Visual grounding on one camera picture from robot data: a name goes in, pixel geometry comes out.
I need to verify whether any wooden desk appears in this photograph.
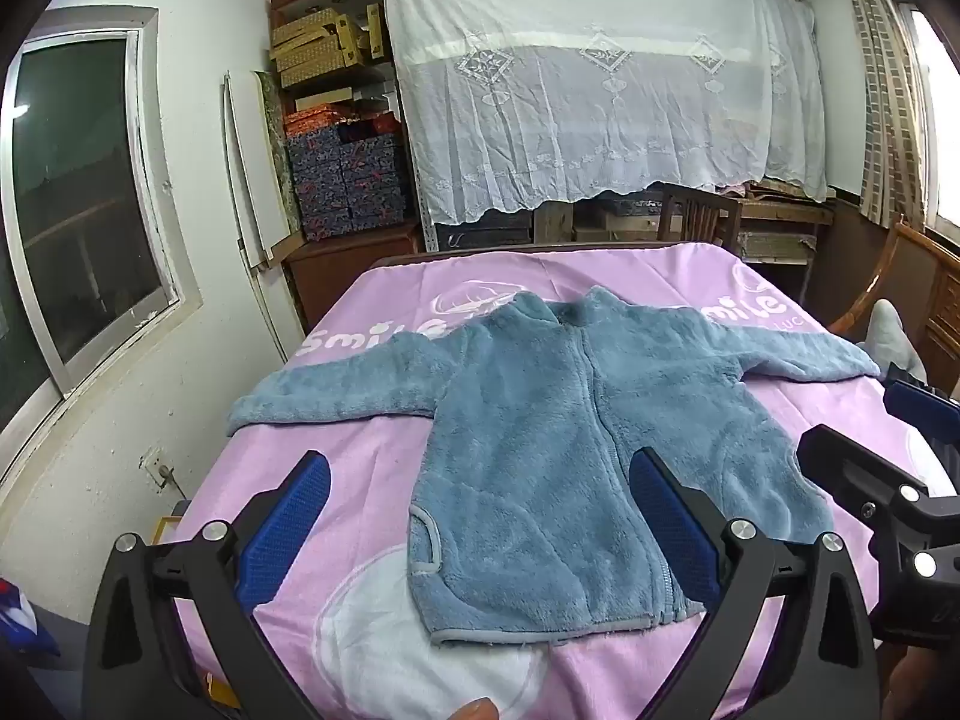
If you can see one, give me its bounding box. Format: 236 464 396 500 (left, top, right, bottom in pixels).
739 193 835 301

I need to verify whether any white board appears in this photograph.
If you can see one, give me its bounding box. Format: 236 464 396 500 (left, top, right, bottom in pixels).
221 69 290 271

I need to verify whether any green patterned panel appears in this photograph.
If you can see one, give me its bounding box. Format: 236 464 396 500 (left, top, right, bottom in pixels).
253 71 302 241

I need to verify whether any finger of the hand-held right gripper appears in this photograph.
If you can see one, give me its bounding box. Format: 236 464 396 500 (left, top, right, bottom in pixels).
796 424 960 593
883 364 960 466

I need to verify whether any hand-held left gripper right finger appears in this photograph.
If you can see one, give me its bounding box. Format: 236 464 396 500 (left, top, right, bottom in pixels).
628 448 880 720

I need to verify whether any dark wooden chair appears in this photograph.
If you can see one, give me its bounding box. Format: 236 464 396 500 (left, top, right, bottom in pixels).
658 181 743 250

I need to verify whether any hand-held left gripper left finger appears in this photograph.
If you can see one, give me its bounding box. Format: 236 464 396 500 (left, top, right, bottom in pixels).
82 450 331 720

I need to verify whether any orange patterned box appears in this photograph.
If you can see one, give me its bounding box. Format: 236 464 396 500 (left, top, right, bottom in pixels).
285 106 398 139

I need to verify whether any aluminium frame window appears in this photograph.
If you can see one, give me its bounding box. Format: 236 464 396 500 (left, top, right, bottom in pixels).
0 6 203 481

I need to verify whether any wall socket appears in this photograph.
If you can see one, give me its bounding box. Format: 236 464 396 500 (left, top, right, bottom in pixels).
141 446 182 496

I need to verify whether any brown wooden cabinet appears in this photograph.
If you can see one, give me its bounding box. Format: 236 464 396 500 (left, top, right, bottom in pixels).
285 223 426 331

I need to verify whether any bright window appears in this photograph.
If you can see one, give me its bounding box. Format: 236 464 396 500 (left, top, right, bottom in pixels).
896 4 960 245

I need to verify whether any wooden armchair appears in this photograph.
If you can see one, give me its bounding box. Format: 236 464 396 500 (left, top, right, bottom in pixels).
825 214 960 398

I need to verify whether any yellow woven box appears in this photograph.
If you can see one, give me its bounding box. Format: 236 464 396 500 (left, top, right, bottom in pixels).
279 34 366 88
271 9 347 47

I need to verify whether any pink printed bedsheet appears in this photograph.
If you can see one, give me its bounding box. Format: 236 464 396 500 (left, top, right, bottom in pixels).
169 240 953 720

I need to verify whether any checkered curtain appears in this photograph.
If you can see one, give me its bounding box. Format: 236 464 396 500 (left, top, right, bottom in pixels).
832 0 932 227

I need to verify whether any grey sock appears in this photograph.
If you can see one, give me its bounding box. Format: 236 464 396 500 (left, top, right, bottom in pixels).
855 298 929 383

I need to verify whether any white lace cloth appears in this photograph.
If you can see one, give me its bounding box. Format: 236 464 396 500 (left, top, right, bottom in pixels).
370 0 830 224

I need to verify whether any blue fleece jacket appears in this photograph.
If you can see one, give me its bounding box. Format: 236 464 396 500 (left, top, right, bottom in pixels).
227 285 882 647

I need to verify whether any stack of blue patterned boxes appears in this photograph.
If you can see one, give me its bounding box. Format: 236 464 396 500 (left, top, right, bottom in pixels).
287 124 411 242

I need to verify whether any blue red white cloth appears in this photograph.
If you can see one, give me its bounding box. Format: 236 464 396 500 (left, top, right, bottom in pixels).
0 577 62 662

